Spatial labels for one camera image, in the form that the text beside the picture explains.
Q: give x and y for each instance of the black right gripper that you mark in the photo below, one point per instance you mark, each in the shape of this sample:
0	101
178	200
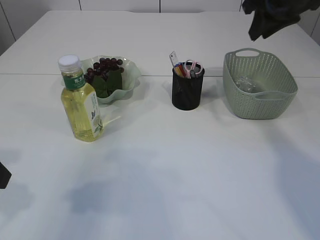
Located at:
271	16

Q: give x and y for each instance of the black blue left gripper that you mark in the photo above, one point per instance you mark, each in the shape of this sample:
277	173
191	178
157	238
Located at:
5	176

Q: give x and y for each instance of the clear plastic sheet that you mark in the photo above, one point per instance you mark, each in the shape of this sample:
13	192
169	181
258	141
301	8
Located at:
245	84

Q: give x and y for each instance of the pink handled scissors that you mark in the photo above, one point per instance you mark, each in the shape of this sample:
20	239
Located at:
192	65

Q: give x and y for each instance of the red glitter pen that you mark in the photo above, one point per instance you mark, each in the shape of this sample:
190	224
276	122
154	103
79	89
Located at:
182	70

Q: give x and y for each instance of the clear plastic ruler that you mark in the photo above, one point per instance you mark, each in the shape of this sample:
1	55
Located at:
173	59

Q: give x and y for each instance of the gold glitter pen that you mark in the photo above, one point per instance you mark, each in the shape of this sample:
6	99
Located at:
178	71

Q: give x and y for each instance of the yellow tea plastic bottle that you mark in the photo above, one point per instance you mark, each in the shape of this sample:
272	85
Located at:
79	100

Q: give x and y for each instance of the purple grape bunch with leaf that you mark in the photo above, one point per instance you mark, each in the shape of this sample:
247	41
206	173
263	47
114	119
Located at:
105	75

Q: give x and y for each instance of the silver glitter pen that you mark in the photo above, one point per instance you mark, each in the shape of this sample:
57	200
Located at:
192	74

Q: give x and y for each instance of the pale green plastic basket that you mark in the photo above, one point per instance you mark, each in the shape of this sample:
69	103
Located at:
275	86

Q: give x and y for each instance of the black mesh pen holder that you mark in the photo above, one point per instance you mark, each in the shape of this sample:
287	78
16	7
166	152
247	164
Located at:
186	92

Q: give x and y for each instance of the pale green wavy glass plate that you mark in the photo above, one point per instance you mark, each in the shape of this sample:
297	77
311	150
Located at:
130	75

